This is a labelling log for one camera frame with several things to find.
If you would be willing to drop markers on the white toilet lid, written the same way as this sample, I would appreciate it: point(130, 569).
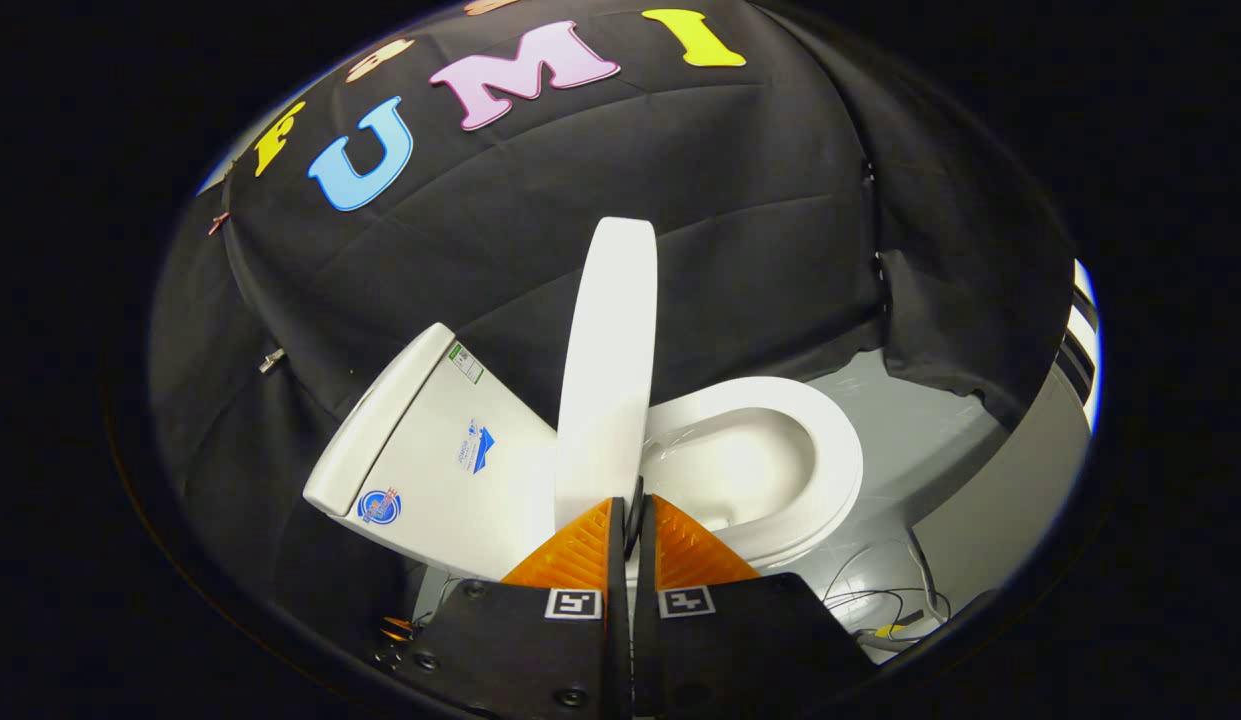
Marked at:
point(605, 400)

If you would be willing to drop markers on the grey cabinet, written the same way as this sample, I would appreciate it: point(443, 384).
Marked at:
point(1010, 500)

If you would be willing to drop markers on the white ceramic toilet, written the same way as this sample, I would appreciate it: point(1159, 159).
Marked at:
point(450, 500)

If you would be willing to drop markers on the black backdrop cloth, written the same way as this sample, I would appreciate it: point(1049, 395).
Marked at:
point(730, 200)

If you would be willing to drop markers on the copper clip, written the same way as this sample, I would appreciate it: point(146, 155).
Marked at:
point(219, 223)

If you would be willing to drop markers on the white toilet seat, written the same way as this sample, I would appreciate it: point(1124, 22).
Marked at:
point(830, 470)

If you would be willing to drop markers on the black lid lifter tab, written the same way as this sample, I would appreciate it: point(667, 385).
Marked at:
point(635, 520)

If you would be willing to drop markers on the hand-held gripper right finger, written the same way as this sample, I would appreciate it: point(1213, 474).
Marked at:
point(730, 650)

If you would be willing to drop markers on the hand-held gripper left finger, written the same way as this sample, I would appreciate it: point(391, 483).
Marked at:
point(540, 650)

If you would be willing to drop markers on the white ceramic tank cover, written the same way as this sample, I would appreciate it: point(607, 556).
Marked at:
point(380, 420)

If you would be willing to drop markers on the silver clip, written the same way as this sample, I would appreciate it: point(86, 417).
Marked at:
point(272, 361)

